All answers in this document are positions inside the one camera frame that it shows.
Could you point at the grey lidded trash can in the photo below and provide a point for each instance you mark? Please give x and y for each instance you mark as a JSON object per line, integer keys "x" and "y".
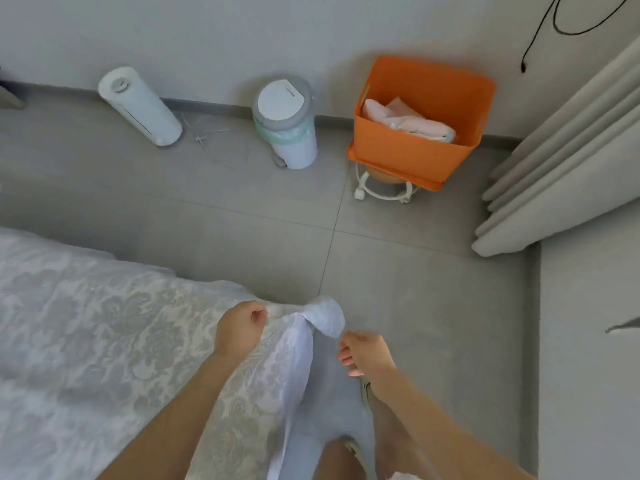
{"x": 285, "y": 120}

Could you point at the grey curtain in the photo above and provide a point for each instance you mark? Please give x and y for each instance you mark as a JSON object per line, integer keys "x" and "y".
{"x": 570, "y": 165}

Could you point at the person's left hand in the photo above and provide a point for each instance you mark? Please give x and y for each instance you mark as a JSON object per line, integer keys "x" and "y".
{"x": 240, "y": 330}

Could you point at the person's right hand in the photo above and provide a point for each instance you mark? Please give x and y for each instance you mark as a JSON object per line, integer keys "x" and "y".
{"x": 368, "y": 353}

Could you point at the orange plastic basket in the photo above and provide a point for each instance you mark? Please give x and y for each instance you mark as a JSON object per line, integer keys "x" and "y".
{"x": 420, "y": 145}

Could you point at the blue-grey cloth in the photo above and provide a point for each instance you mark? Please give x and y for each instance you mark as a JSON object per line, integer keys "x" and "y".
{"x": 120, "y": 345}

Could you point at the grey door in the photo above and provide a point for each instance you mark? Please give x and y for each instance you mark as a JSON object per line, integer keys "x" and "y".
{"x": 10, "y": 95}

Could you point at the white cylinder appliance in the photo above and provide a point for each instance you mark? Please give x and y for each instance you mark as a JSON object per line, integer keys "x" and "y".
{"x": 140, "y": 105}

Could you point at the person's right forearm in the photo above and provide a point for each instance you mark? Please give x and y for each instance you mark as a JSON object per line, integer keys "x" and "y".
{"x": 450, "y": 430}

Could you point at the person's left leg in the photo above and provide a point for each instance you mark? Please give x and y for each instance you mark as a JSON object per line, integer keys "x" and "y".
{"x": 335, "y": 463}

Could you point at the person's right leg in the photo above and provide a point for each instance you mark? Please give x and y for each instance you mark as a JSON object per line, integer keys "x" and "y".
{"x": 400, "y": 450}

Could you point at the person's leg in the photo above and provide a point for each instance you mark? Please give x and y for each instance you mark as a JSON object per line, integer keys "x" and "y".
{"x": 400, "y": 450}
{"x": 335, "y": 463}

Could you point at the folded bedding on windowsill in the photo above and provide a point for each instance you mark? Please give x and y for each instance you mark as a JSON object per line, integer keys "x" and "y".
{"x": 625, "y": 324}

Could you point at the person's left forearm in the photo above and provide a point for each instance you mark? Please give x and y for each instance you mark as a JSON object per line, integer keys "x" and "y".
{"x": 165, "y": 425}

